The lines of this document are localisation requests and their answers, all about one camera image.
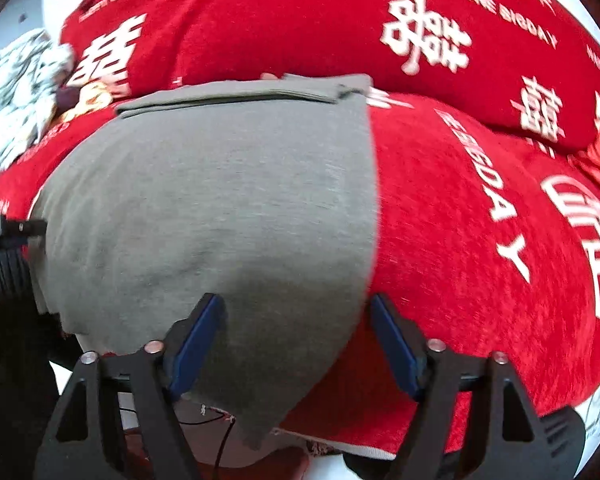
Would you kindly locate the dark purple cloth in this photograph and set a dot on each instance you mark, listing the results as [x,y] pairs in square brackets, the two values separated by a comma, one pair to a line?
[70,97]

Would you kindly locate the red printed back cushion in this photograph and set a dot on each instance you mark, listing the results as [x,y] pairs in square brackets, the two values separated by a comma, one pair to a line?
[305,25]

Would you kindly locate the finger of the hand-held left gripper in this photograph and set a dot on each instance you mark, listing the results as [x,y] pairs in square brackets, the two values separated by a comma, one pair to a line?
[27,227]

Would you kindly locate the pale grey patterned cloth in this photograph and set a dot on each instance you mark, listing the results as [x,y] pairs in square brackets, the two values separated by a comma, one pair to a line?
[15,90]

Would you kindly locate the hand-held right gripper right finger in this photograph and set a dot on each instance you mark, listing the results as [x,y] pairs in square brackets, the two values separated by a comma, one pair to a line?
[395,345]

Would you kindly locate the red printed sofa cover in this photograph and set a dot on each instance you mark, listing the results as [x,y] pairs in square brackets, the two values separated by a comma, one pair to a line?
[455,285]

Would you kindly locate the grey knitted sweater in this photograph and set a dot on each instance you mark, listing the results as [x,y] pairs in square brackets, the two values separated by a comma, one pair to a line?
[205,200]

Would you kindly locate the yellow cloth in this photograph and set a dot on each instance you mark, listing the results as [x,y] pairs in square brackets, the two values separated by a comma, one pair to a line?
[92,100]

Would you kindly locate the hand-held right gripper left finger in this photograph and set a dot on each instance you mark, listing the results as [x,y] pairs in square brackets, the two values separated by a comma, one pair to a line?
[197,345]

